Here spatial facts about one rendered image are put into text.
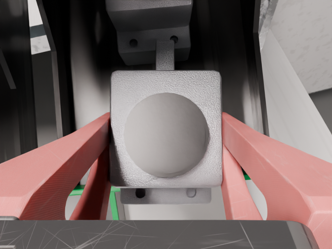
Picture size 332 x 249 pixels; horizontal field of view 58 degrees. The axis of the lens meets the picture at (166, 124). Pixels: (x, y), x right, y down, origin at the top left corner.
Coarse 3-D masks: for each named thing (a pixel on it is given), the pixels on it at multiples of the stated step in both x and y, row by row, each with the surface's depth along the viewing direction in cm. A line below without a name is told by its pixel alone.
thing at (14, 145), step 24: (0, 0) 17; (24, 0) 20; (0, 24) 16; (24, 24) 19; (0, 48) 16; (24, 48) 19; (0, 72) 20; (24, 72) 19; (0, 96) 20; (24, 96) 18; (0, 120) 20; (24, 120) 18; (0, 144) 19; (24, 144) 18
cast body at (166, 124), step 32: (160, 64) 16; (128, 96) 11; (160, 96) 10; (192, 96) 11; (128, 128) 10; (160, 128) 10; (192, 128) 10; (128, 160) 11; (160, 160) 10; (192, 160) 10; (128, 192) 14; (160, 192) 14; (192, 192) 15
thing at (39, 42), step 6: (42, 24) 22; (30, 30) 22; (36, 30) 22; (42, 30) 22; (30, 36) 21; (36, 36) 21; (42, 36) 21; (36, 42) 22; (42, 42) 22; (36, 48) 22; (42, 48) 22; (48, 48) 22
